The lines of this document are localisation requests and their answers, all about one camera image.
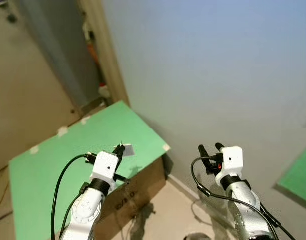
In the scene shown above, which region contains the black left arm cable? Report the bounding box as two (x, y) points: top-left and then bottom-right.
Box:
(50, 153), (93, 240)

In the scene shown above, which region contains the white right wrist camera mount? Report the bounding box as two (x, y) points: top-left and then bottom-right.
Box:
(215, 146), (244, 186)

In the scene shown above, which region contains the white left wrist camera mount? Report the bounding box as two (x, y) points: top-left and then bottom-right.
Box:
(90, 151), (119, 184)

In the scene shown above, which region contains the wooden door frame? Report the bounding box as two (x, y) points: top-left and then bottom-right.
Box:
(77, 0), (130, 107)

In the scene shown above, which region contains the grey door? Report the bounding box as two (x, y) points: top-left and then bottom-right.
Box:
(15, 0), (101, 114)

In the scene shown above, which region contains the brown cardboard box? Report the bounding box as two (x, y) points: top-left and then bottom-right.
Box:
(93, 155), (168, 240)

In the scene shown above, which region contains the large green sheet on box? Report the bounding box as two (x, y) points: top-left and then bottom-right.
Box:
(8, 100), (171, 240)

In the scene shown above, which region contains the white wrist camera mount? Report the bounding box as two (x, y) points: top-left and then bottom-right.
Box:
(215, 146), (244, 186)
(90, 151), (119, 184)

